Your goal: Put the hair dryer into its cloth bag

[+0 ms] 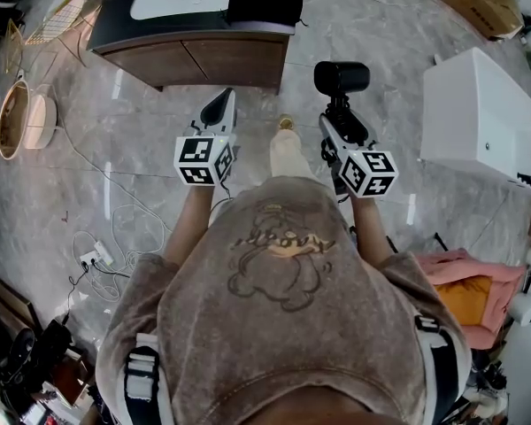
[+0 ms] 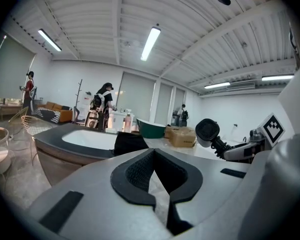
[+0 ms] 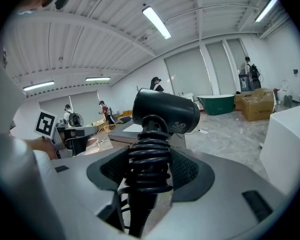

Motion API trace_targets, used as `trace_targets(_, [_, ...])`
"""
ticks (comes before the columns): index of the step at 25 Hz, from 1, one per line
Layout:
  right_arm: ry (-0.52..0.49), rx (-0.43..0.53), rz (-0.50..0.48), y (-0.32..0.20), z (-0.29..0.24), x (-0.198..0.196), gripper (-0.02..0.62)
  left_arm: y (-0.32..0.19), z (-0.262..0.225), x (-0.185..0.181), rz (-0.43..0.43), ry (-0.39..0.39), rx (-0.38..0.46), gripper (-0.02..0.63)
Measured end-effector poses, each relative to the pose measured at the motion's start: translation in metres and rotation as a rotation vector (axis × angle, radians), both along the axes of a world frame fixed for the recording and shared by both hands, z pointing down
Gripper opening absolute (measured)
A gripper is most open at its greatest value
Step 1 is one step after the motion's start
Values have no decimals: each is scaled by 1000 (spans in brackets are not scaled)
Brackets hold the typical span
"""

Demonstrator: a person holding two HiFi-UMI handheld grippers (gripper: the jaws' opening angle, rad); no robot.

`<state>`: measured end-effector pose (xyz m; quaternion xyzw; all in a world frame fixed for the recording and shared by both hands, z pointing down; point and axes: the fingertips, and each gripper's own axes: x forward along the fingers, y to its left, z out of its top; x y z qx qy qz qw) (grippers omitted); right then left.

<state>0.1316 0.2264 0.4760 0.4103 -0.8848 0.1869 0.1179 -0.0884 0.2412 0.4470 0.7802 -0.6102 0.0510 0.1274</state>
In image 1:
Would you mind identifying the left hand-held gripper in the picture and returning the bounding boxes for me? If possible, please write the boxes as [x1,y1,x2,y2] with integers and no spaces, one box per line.
[173,87,239,188]

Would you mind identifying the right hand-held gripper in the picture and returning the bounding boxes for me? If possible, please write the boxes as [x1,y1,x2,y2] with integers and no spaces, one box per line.
[318,112,401,200]

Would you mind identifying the black hair dryer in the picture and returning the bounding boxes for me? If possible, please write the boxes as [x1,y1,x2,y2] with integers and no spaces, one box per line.
[313,61,372,143]

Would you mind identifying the person's left forearm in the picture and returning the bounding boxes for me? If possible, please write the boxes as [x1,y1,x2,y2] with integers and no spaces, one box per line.
[163,182,214,268]

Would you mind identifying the person's right forearm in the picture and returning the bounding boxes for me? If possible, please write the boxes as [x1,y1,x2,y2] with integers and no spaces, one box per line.
[350,195,394,268]

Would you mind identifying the clear plastic bag with gold parts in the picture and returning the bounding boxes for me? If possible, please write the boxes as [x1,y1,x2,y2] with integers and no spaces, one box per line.
[268,130,316,180]

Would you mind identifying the dark-topped wooden vanity cabinet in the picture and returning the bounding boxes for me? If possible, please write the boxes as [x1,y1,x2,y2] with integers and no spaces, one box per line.
[87,0,298,95]

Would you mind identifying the white rectangular box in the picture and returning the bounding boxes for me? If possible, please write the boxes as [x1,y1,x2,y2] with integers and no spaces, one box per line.
[419,46,531,199]

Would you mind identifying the white round container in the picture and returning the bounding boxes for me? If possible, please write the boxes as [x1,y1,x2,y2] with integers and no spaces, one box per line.
[24,94,59,151]

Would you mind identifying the white power strip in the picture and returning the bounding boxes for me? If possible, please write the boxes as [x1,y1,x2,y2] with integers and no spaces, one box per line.
[78,239,115,268]

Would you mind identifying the brown printed t-shirt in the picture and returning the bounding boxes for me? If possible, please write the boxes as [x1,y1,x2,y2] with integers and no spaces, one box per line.
[95,174,473,425]

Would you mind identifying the round gold-framed mirror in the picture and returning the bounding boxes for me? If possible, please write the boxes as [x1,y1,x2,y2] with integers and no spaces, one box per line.
[0,80,31,162]

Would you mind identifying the pink pet bed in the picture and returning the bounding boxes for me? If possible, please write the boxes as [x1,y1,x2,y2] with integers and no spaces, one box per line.
[417,248,528,350]

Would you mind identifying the white appliance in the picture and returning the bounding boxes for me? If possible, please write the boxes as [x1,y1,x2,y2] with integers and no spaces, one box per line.
[511,290,531,328]

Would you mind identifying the brown wooden board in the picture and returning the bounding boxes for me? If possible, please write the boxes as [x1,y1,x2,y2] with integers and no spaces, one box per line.
[0,276,43,329]

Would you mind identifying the black equipment heap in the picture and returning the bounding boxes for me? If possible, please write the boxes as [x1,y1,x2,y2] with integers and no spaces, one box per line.
[0,319,94,415]

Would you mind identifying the gold wire grid basket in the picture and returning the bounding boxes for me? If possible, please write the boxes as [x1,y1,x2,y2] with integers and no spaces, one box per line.
[24,0,86,47]

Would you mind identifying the white floor cables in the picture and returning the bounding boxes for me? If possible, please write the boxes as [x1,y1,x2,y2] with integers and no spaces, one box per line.
[70,201,174,301]

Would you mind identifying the black white harness strap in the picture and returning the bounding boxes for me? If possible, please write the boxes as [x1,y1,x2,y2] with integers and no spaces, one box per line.
[413,314,465,425]
[122,332,164,425]

